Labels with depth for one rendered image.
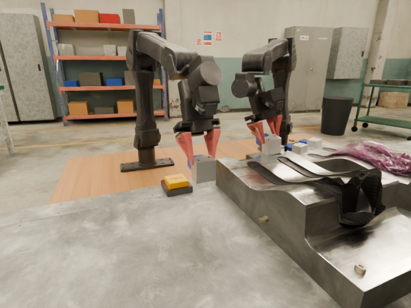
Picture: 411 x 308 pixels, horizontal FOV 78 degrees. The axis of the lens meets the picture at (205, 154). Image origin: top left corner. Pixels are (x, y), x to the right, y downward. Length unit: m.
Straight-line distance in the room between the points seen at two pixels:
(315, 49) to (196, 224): 6.36
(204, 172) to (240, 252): 0.19
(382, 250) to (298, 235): 0.14
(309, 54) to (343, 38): 1.12
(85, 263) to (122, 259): 0.07
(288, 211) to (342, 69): 7.15
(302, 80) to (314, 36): 0.96
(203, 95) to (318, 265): 0.38
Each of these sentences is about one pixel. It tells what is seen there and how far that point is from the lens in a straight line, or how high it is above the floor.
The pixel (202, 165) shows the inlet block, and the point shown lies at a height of 0.95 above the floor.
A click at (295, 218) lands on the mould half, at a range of 0.52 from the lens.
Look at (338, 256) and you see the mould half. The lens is 0.51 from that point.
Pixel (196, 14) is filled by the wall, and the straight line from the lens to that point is 6.21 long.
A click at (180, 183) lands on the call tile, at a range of 0.76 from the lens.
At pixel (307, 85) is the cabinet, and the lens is 6.75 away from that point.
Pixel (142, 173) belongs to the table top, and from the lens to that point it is 0.93.
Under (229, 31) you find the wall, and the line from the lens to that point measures 6.37.
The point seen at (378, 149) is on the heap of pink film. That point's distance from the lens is 1.00.
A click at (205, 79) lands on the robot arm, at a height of 1.14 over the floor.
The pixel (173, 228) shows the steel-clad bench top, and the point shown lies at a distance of 0.63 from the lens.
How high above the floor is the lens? 1.17
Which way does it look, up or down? 20 degrees down
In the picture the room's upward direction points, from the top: straight up
